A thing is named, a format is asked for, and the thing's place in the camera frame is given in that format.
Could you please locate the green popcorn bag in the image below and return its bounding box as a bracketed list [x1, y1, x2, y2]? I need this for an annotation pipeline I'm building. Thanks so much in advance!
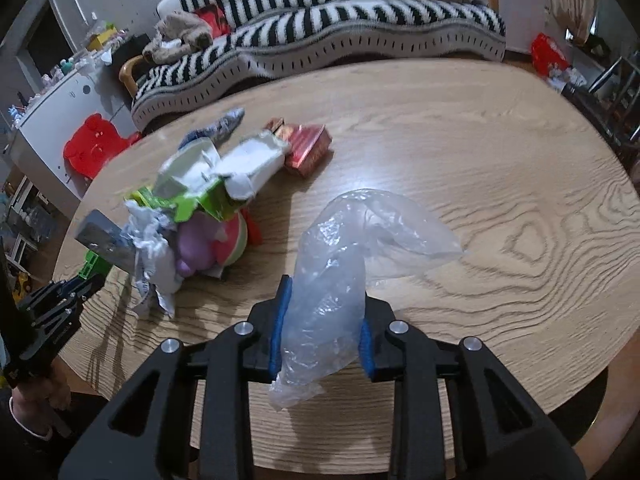
[128, 178, 248, 223]

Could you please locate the silver pill blister pack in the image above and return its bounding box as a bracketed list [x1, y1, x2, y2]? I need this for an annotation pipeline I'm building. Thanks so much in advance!
[75, 209, 137, 276]

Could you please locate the red plastic bag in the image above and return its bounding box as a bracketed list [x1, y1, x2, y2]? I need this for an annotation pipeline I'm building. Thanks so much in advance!
[530, 32, 570, 77]

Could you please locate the red plastic stool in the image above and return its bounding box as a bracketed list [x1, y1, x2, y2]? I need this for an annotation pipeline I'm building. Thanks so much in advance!
[63, 113, 142, 180]

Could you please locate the black white striped sofa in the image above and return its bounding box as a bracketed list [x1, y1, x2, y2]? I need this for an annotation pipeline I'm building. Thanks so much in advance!
[131, 0, 506, 131]

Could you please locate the white paper bowl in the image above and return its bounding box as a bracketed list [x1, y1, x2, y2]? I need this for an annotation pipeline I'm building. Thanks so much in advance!
[152, 130, 291, 202]

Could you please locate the white cabinet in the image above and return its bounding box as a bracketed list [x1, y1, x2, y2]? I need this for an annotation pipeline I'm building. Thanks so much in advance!
[10, 58, 136, 219]

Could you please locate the white tissue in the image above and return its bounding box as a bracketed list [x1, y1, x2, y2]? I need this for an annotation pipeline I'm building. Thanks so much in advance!
[122, 200, 183, 318]

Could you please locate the purple pink toy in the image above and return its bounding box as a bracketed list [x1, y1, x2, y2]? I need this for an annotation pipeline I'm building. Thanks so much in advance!
[175, 209, 262, 278]

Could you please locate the clear plastic bag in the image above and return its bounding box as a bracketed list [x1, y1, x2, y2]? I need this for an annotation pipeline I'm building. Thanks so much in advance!
[269, 188, 463, 411]

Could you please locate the brown plush toy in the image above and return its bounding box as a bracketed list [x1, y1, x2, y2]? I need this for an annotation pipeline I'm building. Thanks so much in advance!
[142, 10, 213, 65]

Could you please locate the person left hand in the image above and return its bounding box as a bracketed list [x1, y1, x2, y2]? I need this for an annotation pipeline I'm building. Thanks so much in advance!
[9, 356, 70, 439]

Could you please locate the red cigarette box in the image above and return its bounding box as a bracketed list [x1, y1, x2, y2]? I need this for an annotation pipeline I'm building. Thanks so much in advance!
[265, 118, 332, 178]

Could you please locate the crumpled blue wrapper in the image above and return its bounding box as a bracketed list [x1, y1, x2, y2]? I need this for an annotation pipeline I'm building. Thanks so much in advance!
[179, 107, 245, 150]

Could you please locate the metal frame chair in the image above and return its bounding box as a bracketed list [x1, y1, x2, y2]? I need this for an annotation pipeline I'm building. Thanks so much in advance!
[561, 51, 639, 170]

